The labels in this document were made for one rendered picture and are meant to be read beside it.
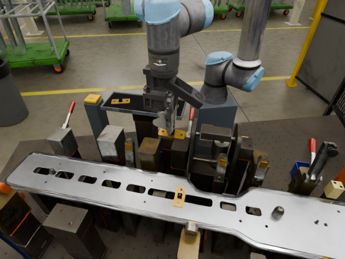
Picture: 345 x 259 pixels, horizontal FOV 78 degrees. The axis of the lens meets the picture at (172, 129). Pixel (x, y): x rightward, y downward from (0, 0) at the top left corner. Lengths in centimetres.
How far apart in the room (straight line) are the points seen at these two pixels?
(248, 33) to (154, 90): 48
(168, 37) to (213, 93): 63
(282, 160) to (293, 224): 68
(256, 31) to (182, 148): 52
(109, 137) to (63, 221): 33
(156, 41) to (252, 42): 51
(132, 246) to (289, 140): 119
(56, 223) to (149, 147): 40
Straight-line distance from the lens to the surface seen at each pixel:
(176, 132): 66
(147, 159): 88
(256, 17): 89
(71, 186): 93
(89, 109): 109
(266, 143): 156
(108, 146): 91
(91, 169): 96
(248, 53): 94
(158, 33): 49
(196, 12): 55
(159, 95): 55
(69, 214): 83
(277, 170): 142
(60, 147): 108
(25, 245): 109
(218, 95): 108
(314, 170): 92
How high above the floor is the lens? 170
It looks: 41 degrees down
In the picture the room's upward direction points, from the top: straight up
